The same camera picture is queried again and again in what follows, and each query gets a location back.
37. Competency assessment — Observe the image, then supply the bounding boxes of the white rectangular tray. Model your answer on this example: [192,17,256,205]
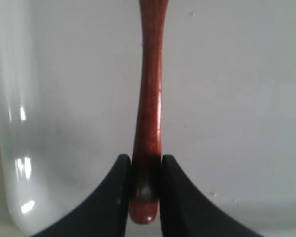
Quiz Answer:
[0,0,296,237]

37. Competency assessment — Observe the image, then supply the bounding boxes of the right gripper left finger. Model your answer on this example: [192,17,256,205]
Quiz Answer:
[35,154,131,237]

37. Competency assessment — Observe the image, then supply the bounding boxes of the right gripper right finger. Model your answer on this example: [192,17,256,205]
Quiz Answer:
[160,155,259,237]

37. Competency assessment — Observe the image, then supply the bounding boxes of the dark red wooden spoon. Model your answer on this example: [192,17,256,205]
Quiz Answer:
[129,0,168,225]

